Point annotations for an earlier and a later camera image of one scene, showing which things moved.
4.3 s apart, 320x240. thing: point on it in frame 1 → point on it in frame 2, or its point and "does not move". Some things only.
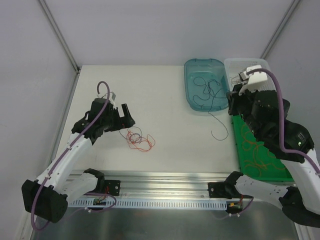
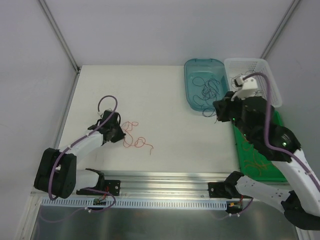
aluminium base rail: (156, 185) does not move
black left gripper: (120, 119) → (115, 133)
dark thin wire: (210, 88) does not move
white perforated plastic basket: (235, 66) does not move
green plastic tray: (256, 160) does not move
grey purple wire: (220, 121) → (209, 94)
